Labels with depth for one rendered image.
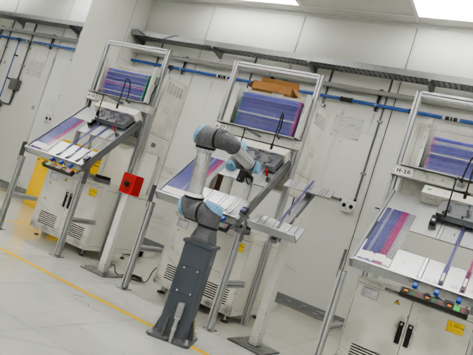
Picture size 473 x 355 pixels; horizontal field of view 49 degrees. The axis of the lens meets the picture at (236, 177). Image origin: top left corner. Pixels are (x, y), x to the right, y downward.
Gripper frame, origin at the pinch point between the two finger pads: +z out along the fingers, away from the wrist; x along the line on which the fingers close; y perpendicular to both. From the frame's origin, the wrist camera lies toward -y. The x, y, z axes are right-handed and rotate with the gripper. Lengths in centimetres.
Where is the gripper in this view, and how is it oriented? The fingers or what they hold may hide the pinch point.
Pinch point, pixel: (248, 184)
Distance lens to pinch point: 351.9
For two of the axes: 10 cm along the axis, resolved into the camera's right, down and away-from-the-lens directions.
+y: 5.1, -6.8, 5.3
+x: -8.4, -2.5, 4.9
